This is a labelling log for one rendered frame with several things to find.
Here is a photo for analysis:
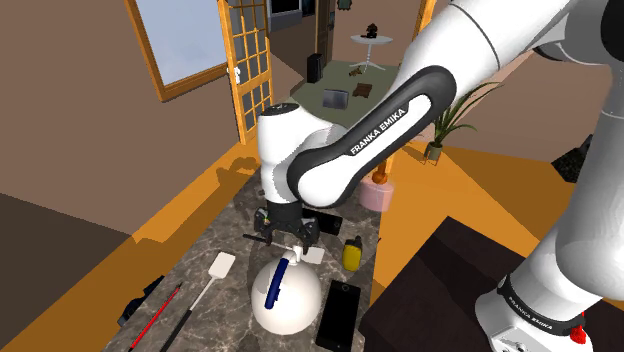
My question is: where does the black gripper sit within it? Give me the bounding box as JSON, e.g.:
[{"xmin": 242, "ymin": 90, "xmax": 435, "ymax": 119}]
[{"xmin": 253, "ymin": 200, "xmax": 321, "ymax": 256}]

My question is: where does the small black phone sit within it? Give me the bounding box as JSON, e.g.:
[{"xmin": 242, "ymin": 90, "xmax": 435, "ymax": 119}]
[{"xmin": 302, "ymin": 207, "xmax": 344, "ymax": 237}]

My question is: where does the yellow bottle black cap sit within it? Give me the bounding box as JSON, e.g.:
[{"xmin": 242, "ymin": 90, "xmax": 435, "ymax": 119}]
[{"xmin": 341, "ymin": 235, "xmax": 365, "ymax": 273}]

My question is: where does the pink cylinder with orange figure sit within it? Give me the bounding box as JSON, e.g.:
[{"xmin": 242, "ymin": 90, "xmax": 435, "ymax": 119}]
[{"xmin": 359, "ymin": 162, "xmax": 396, "ymax": 214}]

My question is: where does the large black phone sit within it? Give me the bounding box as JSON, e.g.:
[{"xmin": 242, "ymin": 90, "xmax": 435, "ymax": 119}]
[{"xmin": 314, "ymin": 278, "xmax": 362, "ymax": 352}]

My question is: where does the green rug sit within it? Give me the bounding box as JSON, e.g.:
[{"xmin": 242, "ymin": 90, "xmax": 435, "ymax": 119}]
[{"xmin": 289, "ymin": 58, "xmax": 407, "ymax": 134}]

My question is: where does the grey box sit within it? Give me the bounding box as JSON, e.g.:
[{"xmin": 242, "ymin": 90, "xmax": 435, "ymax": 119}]
[{"xmin": 322, "ymin": 88, "xmax": 350, "ymax": 112}]

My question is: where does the dark robot stand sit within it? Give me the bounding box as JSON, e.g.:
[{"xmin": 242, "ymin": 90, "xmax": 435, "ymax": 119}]
[{"xmin": 359, "ymin": 216, "xmax": 624, "ymax": 352}]

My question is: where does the red pencil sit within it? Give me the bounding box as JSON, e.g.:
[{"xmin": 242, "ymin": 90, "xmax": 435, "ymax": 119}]
[{"xmin": 128, "ymin": 282, "xmax": 184, "ymax": 352}]

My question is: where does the wooden lattice door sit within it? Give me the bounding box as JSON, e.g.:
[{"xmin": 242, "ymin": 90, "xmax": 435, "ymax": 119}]
[{"xmin": 217, "ymin": 0, "xmax": 276, "ymax": 145}]

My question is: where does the black speaker box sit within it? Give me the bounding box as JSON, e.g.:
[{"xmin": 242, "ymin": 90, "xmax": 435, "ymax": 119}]
[{"xmin": 306, "ymin": 52, "xmax": 323, "ymax": 85}]

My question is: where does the black angular tool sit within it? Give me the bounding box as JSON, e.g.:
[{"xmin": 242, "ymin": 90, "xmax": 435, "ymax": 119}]
[{"xmin": 116, "ymin": 274, "xmax": 166, "ymax": 328}]

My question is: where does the green potted plant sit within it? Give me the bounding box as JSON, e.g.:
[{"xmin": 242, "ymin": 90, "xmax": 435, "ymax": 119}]
[{"xmin": 422, "ymin": 81, "xmax": 504, "ymax": 165}]

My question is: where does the round white side table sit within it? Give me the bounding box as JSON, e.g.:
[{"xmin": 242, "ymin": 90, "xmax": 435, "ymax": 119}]
[{"xmin": 348, "ymin": 22, "xmax": 395, "ymax": 73}]

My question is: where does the wooden framed window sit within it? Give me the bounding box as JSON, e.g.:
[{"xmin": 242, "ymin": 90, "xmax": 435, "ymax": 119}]
[{"xmin": 123, "ymin": 0, "xmax": 231, "ymax": 103}]

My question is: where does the white spatula black handle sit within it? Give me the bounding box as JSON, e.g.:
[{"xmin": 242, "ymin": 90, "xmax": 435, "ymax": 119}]
[
  {"xmin": 242, "ymin": 233, "xmax": 326, "ymax": 266},
  {"xmin": 159, "ymin": 251, "xmax": 237, "ymax": 352}
]

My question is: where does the white round kettle blue handle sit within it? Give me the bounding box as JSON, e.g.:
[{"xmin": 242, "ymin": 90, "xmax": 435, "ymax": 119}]
[{"xmin": 250, "ymin": 245, "xmax": 323, "ymax": 337}]

